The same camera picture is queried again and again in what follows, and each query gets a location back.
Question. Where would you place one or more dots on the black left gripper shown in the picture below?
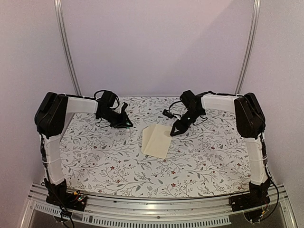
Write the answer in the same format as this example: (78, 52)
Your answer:
(122, 122)

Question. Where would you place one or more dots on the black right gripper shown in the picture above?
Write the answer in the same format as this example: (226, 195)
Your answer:
(180, 127)

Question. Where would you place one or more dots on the cream paper envelope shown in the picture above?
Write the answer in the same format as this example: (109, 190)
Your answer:
(156, 140)

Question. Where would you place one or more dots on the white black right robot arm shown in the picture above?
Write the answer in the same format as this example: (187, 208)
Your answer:
(250, 123)

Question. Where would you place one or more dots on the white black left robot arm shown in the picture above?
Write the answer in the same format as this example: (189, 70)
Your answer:
(50, 122)

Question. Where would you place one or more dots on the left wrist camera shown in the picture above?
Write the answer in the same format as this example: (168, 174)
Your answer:
(123, 110)

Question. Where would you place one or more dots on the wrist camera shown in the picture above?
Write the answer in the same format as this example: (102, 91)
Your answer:
(170, 115)
(123, 110)

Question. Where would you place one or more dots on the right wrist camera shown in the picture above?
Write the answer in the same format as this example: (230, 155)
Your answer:
(170, 115)

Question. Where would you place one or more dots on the front aluminium rail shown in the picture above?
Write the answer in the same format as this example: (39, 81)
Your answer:
(105, 211)

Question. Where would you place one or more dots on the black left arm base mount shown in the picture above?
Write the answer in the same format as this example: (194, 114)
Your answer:
(59, 196)

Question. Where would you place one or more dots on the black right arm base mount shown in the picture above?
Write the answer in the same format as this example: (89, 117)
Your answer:
(257, 196)

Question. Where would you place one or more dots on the left aluminium frame post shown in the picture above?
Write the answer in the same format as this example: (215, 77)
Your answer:
(65, 45)

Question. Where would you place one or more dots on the aluminium frame post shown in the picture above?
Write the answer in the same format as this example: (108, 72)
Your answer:
(65, 45)
(249, 46)

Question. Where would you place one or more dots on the right aluminium frame post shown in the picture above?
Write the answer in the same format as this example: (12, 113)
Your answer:
(249, 46)

